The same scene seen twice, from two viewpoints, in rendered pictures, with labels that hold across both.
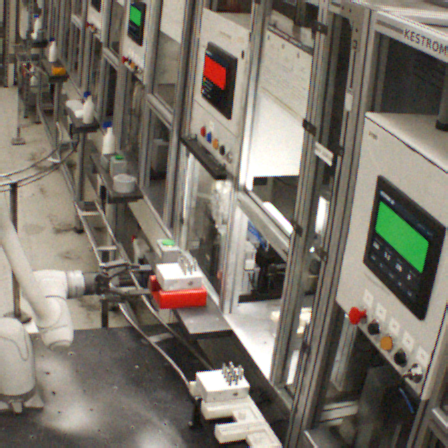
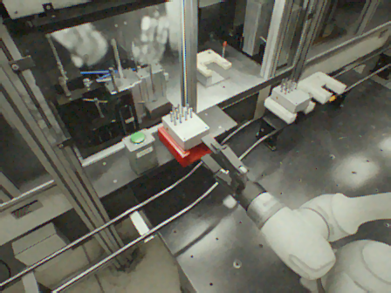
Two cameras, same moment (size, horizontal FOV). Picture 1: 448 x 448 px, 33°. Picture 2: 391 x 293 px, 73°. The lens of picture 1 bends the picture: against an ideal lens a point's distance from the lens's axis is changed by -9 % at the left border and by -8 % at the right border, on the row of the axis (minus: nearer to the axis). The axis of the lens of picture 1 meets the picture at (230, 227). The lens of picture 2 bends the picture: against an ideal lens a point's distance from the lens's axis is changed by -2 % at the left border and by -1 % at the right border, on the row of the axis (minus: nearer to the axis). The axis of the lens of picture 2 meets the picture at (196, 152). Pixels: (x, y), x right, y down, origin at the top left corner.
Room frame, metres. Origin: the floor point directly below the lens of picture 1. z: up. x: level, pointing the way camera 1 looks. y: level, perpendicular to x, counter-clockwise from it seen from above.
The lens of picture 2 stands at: (2.40, 0.75, 1.59)
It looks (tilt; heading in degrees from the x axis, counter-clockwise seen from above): 50 degrees down; 258
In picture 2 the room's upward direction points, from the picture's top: straight up
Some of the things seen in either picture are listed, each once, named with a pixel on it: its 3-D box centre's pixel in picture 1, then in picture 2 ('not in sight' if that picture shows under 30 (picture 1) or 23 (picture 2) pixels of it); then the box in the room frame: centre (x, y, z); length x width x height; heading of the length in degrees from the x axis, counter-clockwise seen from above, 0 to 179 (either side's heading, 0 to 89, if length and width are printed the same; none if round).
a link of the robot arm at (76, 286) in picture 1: (74, 284); (264, 209); (2.16, 0.47, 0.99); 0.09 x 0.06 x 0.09; 23
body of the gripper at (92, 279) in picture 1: (95, 283); (245, 189); (2.19, 0.40, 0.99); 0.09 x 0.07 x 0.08; 113
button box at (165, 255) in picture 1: (169, 258); (140, 150); (2.45, 0.19, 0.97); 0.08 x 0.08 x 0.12; 23
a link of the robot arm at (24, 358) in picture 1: (7, 352); (365, 276); (1.92, 0.65, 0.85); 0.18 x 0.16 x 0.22; 60
